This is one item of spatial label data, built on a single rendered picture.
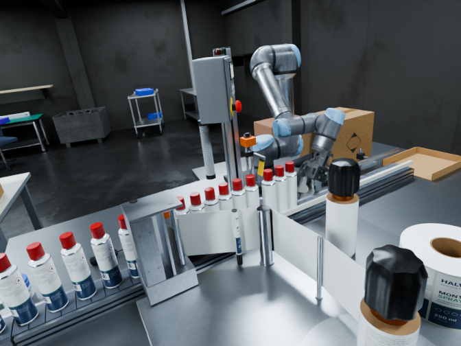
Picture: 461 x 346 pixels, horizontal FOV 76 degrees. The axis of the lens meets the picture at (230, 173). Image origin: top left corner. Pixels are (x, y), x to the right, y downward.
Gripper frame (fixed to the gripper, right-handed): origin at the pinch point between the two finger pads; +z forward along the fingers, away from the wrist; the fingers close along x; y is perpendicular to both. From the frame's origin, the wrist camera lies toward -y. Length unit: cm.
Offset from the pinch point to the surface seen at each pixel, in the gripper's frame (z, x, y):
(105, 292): 43, -62, 2
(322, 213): 3.6, 10.7, 5.9
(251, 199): 5.3, -23.6, 2.7
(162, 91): -54, 131, -660
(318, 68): -154, 231, -273
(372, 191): -11.5, 36.0, 5.8
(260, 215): 5.0, -32.9, 20.4
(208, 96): -21, -50, -2
